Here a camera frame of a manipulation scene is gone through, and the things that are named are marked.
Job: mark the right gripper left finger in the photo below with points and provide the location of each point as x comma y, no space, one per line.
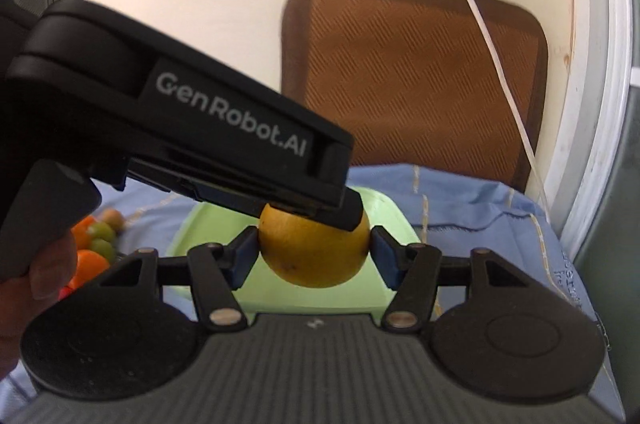
216,271

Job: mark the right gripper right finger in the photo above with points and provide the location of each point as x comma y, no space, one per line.
411,271

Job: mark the large yellow citrus fruit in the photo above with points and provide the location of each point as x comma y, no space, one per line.
309,254

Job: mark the green citrus fruit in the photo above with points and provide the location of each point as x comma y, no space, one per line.
101,231
104,248

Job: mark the orange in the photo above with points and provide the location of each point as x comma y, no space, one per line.
80,233
89,265

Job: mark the small brown kiwi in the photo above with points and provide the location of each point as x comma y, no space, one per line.
114,218

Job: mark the red tomato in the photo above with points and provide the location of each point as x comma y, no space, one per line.
64,292

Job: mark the person left hand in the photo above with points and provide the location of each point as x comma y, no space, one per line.
22,299

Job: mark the light green plastic basket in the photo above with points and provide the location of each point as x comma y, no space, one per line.
270,290

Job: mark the blue striped table cloth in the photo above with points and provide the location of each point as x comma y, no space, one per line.
512,338

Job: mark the white framed glass door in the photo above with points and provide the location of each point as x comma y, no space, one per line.
593,182

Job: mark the brown woven chair mat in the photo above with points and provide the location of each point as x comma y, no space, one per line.
422,81

